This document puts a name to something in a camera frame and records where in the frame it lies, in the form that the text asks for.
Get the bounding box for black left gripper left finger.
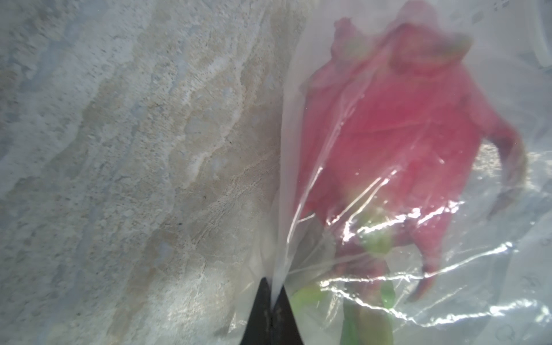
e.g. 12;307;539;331
240;277;272;345

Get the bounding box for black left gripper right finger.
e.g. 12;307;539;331
270;287;304;345

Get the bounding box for clear zip-top bag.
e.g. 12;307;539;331
221;1;551;344

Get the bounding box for pink dragon fruit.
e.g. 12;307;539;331
295;1;528;344

